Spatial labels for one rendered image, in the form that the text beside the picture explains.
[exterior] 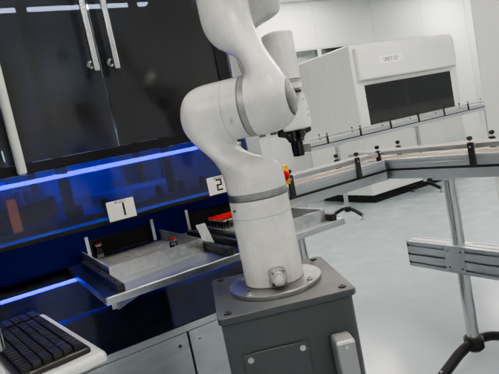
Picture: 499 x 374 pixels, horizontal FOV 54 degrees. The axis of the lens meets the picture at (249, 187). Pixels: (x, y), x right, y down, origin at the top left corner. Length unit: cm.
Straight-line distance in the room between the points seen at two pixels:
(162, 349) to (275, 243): 81
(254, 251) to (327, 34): 733
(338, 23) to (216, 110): 749
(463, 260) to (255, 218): 139
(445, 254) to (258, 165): 143
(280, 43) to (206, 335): 97
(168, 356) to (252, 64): 106
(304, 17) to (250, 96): 709
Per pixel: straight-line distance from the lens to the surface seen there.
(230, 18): 96
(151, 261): 131
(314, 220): 141
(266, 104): 91
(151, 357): 166
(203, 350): 173
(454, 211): 218
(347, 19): 852
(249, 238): 95
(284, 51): 133
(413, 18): 963
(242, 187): 93
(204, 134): 95
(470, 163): 201
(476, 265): 217
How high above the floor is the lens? 117
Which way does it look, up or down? 6 degrees down
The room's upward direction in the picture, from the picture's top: 11 degrees counter-clockwise
